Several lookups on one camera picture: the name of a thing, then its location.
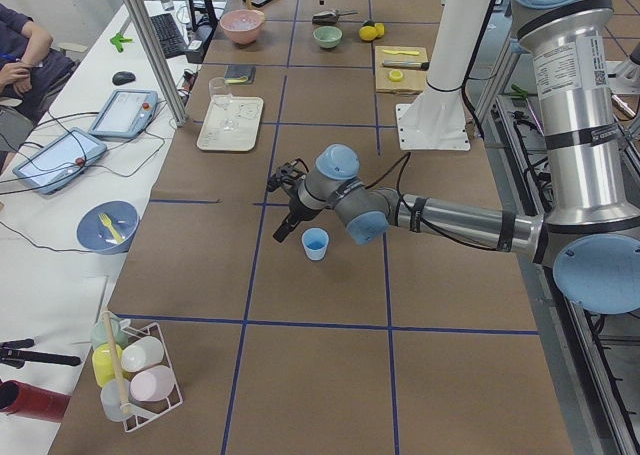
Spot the green clamp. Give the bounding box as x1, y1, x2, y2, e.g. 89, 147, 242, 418
110, 32, 133, 53

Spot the green plastic cup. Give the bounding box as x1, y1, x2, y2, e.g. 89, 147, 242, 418
91, 314, 131, 349

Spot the lemon half slice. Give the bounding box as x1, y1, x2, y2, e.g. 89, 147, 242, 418
388, 70, 404, 82

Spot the yellow plastic cup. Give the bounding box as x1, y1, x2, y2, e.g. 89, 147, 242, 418
91, 343, 115, 387

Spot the yellow plastic knife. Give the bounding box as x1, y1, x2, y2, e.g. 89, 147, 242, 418
382, 49, 421, 57

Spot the pink plastic cup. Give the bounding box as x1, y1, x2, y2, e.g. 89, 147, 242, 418
130, 365, 175, 402

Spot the black tripod handle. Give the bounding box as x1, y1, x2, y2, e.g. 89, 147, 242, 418
1, 338, 82, 369

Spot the mint green bowl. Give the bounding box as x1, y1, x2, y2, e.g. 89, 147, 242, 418
312, 26, 343, 49

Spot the far teach pendant tablet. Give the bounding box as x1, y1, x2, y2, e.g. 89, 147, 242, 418
88, 89, 159, 139

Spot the clear wine glass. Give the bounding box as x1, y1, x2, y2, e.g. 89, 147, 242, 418
208, 77, 237, 132

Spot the translucent plastic cup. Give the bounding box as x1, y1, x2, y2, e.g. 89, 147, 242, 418
100, 379, 131, 422

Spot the black computer mouse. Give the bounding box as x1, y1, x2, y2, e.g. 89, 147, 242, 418
112, 71, 136, 86

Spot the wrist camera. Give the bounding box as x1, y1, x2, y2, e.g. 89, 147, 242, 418
266, 158, 309, 195

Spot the seated person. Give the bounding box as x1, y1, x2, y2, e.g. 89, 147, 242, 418
0, 2, 76, 171

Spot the light blue plastic cup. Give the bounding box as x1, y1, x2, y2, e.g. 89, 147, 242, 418
301, 227, 330, 261

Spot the grey and yellow sponge cloth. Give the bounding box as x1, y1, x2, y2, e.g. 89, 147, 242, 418
224, 64, 256, 85

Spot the aluminium frame post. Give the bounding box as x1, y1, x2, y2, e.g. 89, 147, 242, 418
123, 0, 188, 127

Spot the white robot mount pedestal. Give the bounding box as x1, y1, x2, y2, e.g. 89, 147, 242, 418
396, 0, 495, 151

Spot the pink bowl with ice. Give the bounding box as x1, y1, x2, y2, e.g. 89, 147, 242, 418
219, 9, 266, 45

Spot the cream bear serving tray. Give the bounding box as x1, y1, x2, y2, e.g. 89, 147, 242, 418
196, 97, 264, 152

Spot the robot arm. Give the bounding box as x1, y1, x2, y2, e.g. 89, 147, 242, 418
267, 0, 639, 314

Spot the black keyboard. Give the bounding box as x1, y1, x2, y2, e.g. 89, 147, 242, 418
149, 13, 185, 59

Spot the white plastic cup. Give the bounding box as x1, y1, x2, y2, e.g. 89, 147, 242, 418
121, 336, 164, 373

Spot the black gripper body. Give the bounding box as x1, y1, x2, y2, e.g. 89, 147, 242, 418
285, 188, 320, 222

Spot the white wire cup rack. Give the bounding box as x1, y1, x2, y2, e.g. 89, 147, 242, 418
100, 311, 183, 433

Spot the near teach pendant tablet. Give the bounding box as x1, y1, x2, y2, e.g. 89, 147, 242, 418
12, 128, 107, 195

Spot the blue bowl with fork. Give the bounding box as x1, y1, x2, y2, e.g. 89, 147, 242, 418
76, 200, 140, 255

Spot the wooden cutting board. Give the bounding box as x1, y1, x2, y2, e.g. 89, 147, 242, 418
374, 46, 429, 94

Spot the metal ice scoop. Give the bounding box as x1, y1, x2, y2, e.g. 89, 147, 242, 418
311, 9, 358, 25

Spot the whole yellow lemon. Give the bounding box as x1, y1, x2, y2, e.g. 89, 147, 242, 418
358, 25, 378, 42

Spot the teach pendant tablet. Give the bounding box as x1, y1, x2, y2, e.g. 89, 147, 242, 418
88, 89, 159, 139
12, 128, 107, 195

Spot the metal cylinder handle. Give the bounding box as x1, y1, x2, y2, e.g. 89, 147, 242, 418
382, 60, 430, 71

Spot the yellow plastic fork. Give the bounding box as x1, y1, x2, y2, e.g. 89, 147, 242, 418
98, 212, 124, 244

